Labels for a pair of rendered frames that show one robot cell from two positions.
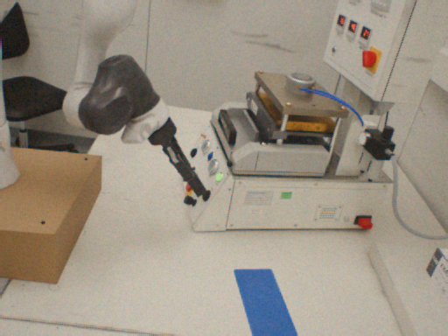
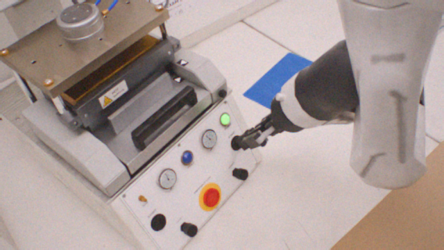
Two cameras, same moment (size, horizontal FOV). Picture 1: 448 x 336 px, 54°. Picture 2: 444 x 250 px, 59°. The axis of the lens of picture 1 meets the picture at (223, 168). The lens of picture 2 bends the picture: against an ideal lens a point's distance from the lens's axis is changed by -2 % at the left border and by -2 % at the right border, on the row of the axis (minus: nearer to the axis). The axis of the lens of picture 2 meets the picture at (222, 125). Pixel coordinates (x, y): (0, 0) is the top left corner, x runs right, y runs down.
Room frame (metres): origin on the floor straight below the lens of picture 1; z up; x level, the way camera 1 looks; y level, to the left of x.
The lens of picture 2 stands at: (1.27, 0.51, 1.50)
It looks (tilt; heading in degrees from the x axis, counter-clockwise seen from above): 47 degrees down; 242
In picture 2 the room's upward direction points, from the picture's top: 8 degrees counter-clockwise
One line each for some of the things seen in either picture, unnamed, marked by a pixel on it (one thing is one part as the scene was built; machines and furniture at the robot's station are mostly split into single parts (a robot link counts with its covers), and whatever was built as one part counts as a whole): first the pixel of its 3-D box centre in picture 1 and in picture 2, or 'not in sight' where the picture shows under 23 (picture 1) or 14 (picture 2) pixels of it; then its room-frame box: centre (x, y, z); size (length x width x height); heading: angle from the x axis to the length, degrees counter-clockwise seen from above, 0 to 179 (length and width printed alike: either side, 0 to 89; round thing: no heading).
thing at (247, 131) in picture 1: (272, 134); (120, 94); (1.15, -0.12, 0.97); 0.30 x 0.22 x 0.08; 106
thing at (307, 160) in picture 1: (276, 159); (177, 65); (1.01, -0.13, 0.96); 0.26 x 0.05 x 0.07; 106
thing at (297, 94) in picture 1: (309, 101); (87, 31); (1.16, -0.20, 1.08); 0.31 x 0.24 x 0.13; 16
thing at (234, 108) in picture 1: (252, 115); (73, 144); (1.28, -0.06, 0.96); 0.25 x 0.05 x 0.07; 106
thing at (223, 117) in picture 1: (227, 125); (165, 116); (1.12, 0.01, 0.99); 0.15 x 0.02 x 0.04; 16
